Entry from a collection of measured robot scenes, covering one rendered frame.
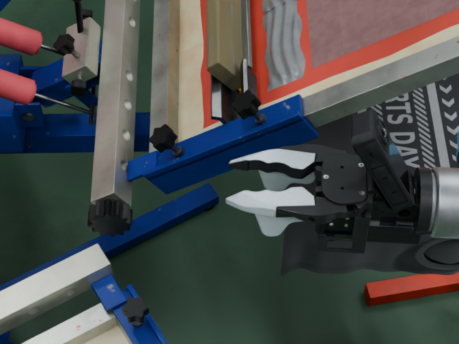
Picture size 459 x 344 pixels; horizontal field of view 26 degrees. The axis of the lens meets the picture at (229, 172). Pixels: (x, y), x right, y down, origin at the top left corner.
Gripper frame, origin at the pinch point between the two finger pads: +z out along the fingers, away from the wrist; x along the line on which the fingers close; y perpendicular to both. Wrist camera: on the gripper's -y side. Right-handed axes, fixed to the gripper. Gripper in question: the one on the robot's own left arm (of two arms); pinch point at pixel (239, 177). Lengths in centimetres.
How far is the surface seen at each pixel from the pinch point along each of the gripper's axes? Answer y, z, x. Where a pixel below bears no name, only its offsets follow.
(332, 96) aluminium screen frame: 29, -12, 45
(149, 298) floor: 156, 29, 96
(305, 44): 32, -8, 62
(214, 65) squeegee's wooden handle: 31, 7, 54
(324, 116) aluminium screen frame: 32, -11, 44
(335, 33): 29, -13, 61
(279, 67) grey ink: 35, -4, 58
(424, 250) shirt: 83, -36, 60
